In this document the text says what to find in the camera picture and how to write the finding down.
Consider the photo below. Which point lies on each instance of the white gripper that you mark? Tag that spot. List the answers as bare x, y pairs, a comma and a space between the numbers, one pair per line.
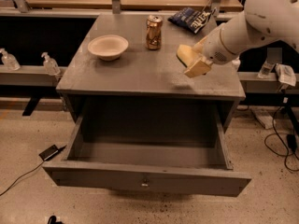
214, 48

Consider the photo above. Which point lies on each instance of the yellow sponge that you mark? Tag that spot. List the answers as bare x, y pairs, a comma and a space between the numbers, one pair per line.
187, 55

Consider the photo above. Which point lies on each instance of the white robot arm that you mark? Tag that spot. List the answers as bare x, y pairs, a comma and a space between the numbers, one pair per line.
260, 23

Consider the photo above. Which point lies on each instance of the open grey top drawer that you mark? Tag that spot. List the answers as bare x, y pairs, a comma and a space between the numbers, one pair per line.
179, 149

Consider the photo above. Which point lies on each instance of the blue chip bag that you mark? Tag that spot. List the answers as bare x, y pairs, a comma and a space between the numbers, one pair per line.
190, 19

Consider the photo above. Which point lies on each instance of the gold soda can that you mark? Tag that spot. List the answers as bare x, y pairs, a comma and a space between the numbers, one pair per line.
154, 32

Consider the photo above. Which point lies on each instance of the grey cabinet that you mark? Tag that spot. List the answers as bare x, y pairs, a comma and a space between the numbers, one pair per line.
140, 71

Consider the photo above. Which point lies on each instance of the clear plastic water bottle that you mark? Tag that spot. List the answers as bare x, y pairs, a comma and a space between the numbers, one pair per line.
265, 70

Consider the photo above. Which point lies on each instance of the white packet on shelf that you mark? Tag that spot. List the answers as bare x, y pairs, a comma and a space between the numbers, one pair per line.
285, 74

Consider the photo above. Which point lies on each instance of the white bowl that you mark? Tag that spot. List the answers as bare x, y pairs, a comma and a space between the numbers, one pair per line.
108, 47

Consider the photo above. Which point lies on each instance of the clear sanitizer bottle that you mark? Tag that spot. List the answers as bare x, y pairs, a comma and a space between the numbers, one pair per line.
50, 65
9, 61

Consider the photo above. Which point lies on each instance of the black power adapter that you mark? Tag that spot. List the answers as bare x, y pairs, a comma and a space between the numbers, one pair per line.
50, 152

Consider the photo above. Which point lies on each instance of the clear sanitizer bottle far left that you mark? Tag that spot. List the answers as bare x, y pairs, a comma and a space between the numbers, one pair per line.
9, 61

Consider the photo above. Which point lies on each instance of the grey shelf rail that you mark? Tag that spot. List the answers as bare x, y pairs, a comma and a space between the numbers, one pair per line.
28, 75

